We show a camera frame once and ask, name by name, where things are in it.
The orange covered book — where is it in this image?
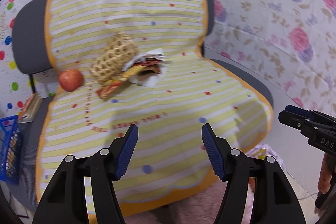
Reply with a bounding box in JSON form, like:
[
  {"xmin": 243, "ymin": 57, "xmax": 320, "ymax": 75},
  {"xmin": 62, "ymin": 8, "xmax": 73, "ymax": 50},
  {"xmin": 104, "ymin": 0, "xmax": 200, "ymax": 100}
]
[{"xmin": 17, "ymin": 93, "xmax": 42, "ymax": 123}]

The grey office chair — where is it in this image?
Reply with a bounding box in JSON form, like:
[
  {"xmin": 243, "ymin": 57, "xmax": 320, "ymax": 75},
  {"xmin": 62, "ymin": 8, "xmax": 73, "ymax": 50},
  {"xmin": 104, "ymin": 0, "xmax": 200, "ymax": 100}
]
[{"xmin": 8, "ymin": 0, "xmax": 274, "ymax": 212}]

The white paper tissue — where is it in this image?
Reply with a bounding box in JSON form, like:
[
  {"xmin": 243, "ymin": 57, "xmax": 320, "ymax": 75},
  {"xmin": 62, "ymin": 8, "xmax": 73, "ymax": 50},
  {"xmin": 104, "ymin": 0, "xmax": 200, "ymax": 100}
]
[{"xmin": 122, "ymin": 48, "xmax": 167, "ymax": 88}]

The red apple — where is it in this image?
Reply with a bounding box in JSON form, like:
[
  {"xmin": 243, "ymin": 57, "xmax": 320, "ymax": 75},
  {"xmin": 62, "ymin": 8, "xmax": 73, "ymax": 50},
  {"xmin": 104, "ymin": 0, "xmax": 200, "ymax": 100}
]
[{"xmin": 59, "ymin": 69, "xmax": 84, "ymax": 92}]

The yellow striped chair cloth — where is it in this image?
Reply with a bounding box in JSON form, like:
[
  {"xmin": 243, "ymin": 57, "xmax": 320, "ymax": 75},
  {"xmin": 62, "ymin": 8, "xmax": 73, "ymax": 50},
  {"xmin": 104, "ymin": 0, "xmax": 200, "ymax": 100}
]
[{"xmin": 35, "ymin": 0, "xmax": 273, "ymax": 215}]

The blue plastic basket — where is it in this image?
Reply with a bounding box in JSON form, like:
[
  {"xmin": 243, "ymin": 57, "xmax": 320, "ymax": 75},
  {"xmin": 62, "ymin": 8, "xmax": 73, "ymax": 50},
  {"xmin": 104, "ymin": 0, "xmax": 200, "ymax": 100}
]
[{"xmin": 1, "ymin": 115, "xmax": 23, "ymax": 185}]

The woven bamboo basket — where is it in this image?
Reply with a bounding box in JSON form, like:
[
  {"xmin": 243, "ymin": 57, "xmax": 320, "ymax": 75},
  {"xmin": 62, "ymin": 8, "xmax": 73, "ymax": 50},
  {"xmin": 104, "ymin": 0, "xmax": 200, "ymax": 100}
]
[{"xmin": 90, "ymin": 32, "xmax": 138, "ymax": 84}]

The orange snack wrapper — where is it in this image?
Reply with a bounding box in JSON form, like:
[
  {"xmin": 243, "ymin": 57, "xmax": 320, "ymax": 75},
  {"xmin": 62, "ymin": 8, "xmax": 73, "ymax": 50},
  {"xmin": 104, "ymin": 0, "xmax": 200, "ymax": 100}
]
[{"xmin": 96, "ymin": 60, "xmax": 162, "ymax": 99}]

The right hand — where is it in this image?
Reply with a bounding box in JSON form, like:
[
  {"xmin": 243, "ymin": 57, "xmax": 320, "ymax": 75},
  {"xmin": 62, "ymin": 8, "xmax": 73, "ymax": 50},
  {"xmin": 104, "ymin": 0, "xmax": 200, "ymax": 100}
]
[{"xmin": 318, "ymin": 153, "xmax": 332, "ymax": 194}]

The floral pattern wall sheet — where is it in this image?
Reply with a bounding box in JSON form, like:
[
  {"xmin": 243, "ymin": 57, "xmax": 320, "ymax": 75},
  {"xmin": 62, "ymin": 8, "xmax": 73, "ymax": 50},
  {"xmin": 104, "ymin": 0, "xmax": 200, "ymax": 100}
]
[{"xmin": 205, "ymin": 0, "xmax": 335, "ymax": 115}]

